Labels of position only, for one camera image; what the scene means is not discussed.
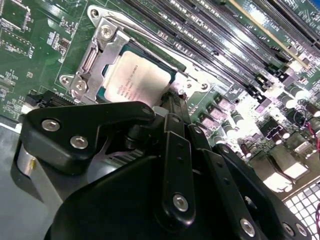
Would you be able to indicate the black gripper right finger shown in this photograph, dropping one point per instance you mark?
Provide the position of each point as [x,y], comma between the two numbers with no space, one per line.
[225,190]

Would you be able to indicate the metal socket cover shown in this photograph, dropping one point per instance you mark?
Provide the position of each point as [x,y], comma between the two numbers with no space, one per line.
[106,47]

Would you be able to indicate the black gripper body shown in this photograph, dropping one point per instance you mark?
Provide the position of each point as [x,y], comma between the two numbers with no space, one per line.
[112,212]

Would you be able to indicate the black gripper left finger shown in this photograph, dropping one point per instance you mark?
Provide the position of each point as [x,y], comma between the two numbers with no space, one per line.
[62,135]

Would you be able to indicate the silver CPU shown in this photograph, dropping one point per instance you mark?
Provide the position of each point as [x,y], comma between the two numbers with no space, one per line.
[140,75]

